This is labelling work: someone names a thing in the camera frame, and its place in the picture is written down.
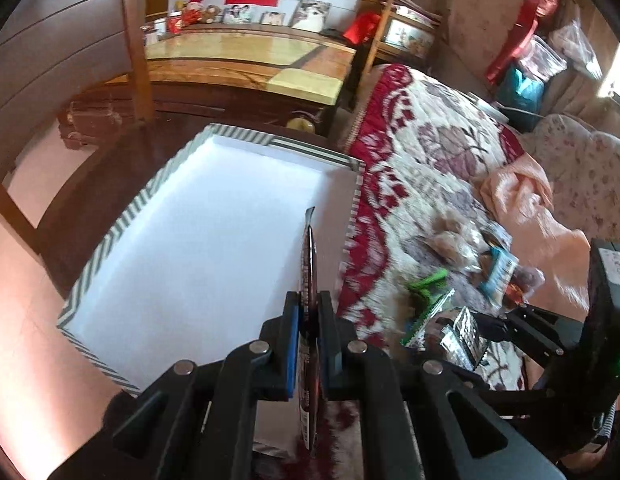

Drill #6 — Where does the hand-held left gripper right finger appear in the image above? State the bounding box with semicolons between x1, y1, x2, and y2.
317;291;566;480

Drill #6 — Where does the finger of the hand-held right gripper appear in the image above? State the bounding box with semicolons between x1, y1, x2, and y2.
472;312;566;368
507;302;588;336

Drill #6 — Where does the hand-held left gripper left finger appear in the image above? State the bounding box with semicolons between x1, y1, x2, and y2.
47;291;311;480

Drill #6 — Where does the blue white snack packet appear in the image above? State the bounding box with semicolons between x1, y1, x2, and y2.
477;247;521;306

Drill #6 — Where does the dark brown snack packet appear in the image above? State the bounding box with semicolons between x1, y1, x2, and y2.
297;207;321;448

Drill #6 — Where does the white box with striped rim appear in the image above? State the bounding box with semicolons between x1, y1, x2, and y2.
57;122;366;396

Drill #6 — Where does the clear packet of brown snacks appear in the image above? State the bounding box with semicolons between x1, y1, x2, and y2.
425;220;486;271

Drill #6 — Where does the green and white snack packet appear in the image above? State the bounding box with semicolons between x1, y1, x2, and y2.
400;287;456;348

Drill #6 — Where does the pink blanket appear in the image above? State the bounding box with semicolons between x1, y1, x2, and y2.
477;152;593;321

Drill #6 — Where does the bright green snack packet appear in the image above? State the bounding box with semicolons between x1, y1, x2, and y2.
409;269;448;293

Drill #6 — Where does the floral sofa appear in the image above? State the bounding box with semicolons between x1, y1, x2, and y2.
520;112;620;241

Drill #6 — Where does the red and white floral blanket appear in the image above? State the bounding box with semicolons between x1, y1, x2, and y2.
337;62;536;480

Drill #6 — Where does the teal bag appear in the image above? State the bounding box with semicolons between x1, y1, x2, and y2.
497;65;546;116

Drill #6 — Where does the clear plastic bag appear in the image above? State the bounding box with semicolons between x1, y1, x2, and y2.
520;20;596;78

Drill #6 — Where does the wooden cabinet with glass top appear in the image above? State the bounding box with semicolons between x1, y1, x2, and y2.
57;25;358;151

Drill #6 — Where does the framed picture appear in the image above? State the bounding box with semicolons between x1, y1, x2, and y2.
382;10;436;58

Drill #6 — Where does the red gift bag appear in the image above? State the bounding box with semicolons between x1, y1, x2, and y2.
342;12;381;46

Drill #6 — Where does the wooden stand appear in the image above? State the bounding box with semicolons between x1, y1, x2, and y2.
365;0;398;73

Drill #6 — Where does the red plush doll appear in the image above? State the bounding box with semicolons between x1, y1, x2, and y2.
182;0;206;26

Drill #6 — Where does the large wedding photo frame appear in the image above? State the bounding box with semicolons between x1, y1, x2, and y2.
290;0;332;32

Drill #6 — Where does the wooden chair frame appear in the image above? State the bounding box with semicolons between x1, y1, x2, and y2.
0;0;156;261

